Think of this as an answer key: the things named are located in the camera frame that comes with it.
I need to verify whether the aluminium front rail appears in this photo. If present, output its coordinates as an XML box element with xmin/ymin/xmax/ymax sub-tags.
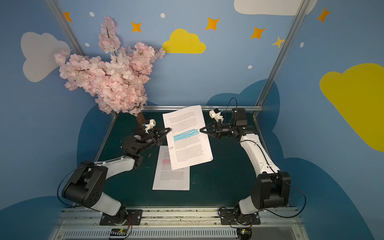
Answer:
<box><xmin>49</xmin><ymin>207</ymin><xmax>309</xmax><ymax>240</ymax></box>

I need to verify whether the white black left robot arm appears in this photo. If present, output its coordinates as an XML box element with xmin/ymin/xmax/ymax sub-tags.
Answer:
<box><xmin>61</xmin><ymin>128</ymin><xmax>171</xmax><ymax>226</ymax></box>

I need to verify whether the right circuit board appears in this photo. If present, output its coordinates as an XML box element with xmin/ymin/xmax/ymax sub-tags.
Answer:
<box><xmin>236</xmin><ymin>228</ymin><xmax>252</xmax><ymax>240</ymax></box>

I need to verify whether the aluminium left frame post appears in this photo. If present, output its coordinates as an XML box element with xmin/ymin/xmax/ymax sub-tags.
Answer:
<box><xmin>45</xmin><ymin>0</ymin><xmax>85</xmax><ymax>56</ymax></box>

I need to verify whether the aluminium right frame post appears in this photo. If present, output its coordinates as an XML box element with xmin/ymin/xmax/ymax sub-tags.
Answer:
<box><xmin>253</xmin><ymin>0</ymin><xmax>311</xmax><ymax>120</ymax></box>

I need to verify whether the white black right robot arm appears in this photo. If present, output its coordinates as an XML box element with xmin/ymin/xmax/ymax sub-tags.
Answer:
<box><xmin>200</xmin><ymin>108</ymin><xmax>291</xmax><ymax>226</ymax></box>

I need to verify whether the pink cherry blossom tree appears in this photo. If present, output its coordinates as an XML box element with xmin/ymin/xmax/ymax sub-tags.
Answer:
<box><xmin>54</xmin><ymin>16</ymin><xmax>166</xmax><ymax>127</ymax></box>

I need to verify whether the aluminium frame post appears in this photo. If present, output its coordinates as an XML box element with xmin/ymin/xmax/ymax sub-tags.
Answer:
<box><xmin>253</xmin><ymin>0</ymin><xmax>311</xmax><ymax>120</ymax></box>
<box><xmin>45</xmin><ymin>0</ymin><xmax>85</xmax><ymax>56</ymax></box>

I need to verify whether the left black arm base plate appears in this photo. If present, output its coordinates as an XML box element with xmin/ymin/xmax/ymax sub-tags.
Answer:
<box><xmin>100</xmin><ymin>209</ymin><xmax>143</xmax><ymax>226</ymax></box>

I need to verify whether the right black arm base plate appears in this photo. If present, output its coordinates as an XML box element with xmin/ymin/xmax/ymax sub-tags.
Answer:
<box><xmin>218</xmin><ymin>207</ymin><xmax>261</xmax><ymax>226</ymax></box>

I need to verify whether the pink highlighted paper document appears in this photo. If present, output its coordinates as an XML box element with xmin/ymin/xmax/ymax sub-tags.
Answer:
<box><xmin>152</xmin><ymin>146</ymin><xmax>190</xmax><ymax>191</ymax></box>

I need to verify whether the left green circuit board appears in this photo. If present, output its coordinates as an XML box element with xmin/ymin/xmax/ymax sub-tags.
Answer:
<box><xmin>109</xmin><ymin>228</ymin><xmax>129</xmax><ymax>240</ymax></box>

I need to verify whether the blue highlighted paper document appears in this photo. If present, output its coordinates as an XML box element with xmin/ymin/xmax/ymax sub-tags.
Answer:
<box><xmin>163</xmin><ymin>105</ymin><xmax>213</xmax><ymax>170</ymax></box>

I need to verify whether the aluminium back frame bar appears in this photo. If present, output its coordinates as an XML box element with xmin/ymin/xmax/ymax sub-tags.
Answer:
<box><xmin>144</xmin><ymin>105</ymin><xmax>263</xmax><ymax>112</ymax></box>

